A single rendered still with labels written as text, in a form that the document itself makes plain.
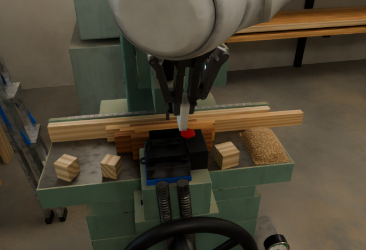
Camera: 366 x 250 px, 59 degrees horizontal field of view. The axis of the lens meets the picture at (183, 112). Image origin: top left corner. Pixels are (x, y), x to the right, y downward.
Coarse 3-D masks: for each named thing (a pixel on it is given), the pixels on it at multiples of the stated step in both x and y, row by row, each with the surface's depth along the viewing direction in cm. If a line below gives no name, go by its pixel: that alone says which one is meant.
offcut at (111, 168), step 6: (108, 156) 74; (114, 156) 74; (102, 162) 72; (108, 162) 72; (114, 162) 72; (120, 162) 74; (102, 168) 72; (108, 168) 72; (114, 168) 71; (120, 168) 74; (102, 174) 74; (108, 174) 73; (114, 174) 72
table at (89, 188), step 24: (72, 144) 84; (96, 144) 84; (216, 144) 84; (240, 144) 84; (48, 168) 76; (96, 168) 76; (216, 168) 76; (240, 168) 76; (264, 168) 77; (288, 168) 78; (48, 192) 71; (72, 192) 72; (96, 192) 73; (120, 192) 74; (216, 216) 69
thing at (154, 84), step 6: (150, 66) 86; (150, 72) 86; (156, 78) 79; (156, 84) 76; (168, 84) 76; (156, 90) 75; (156, 96) 76; (162, 96) 76; (156, 102) 77; (162, 102) 77; (156, 108) 77; (162, 108) 78
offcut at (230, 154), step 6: (222, 144) 77; (228, 144) 77; (216, 150) 76; (222, 150) 75; (228, 150) 75; (234, 150) 75; (216, 156) 77; (222, 156) 74; (228, 156) 74; (234, 156) 75; (216, 162) 78; (222, 162) 75; (228, 162) 75; (234, 162) 76; (222, 168) 76
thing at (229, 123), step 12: (168, 120) 87; (216, 120) 87; (228, 120) 87; (240, 120) 88; (252, 120) 89; (264, 120) 89; (276, 120) 90; (288, 120) 91; (300, 120) 91; (108, 132) 84
